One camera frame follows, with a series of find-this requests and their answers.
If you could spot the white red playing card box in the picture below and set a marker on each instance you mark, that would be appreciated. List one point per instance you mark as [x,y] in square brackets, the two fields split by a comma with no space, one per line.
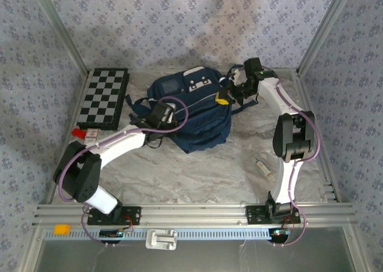
[91,135]

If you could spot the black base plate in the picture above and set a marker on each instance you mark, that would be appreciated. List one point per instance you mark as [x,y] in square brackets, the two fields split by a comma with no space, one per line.
[131,216]
[254,215]

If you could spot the white plastic bracket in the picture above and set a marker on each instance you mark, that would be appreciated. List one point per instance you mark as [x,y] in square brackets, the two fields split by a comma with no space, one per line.
[161,239]

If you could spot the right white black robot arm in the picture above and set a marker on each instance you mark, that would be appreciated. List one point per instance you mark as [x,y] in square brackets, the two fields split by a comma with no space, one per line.
[275,95]

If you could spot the left small circuit board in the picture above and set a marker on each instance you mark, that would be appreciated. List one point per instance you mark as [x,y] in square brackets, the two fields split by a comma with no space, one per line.
[110,233]

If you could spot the aluminium side rail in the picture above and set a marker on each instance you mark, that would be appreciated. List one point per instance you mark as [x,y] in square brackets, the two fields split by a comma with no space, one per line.
[311,104]
[72,119]

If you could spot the clear plastic tube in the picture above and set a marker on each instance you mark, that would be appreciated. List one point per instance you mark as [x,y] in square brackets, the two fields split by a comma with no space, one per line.
[264,168]

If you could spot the navy blue student backpack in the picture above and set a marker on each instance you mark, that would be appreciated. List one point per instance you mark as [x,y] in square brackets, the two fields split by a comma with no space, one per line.
[197,116]

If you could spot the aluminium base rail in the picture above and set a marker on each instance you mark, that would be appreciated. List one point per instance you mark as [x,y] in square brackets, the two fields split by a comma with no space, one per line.
[194,215]

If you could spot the small circuit board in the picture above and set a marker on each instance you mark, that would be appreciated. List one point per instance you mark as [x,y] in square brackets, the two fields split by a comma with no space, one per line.
[110,233]
[279,233]

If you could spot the orange plastic block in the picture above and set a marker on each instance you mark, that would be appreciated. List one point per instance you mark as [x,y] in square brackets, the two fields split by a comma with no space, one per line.
[61,229]

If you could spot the right small circuit board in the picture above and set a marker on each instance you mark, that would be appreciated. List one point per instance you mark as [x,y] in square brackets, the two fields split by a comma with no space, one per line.
[279,233]

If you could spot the aluminium frame post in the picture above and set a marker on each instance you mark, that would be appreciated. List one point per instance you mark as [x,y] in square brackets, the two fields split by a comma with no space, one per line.
[60,29]
[326,29]

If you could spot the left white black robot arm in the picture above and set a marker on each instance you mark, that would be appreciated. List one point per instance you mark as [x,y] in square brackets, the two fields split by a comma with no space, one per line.
[119,146]

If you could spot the black grey chessboard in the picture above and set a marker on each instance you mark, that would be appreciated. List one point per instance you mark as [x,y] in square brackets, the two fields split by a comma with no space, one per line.
[101,98]

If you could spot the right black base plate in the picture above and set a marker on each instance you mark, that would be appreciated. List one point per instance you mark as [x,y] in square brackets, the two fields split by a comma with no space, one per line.
[254,215]

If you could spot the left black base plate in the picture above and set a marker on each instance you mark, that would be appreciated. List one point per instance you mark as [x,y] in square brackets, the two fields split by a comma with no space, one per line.
[131,216]

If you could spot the grey metal panel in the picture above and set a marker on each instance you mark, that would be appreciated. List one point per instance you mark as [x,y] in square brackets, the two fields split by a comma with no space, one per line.
[209,260]

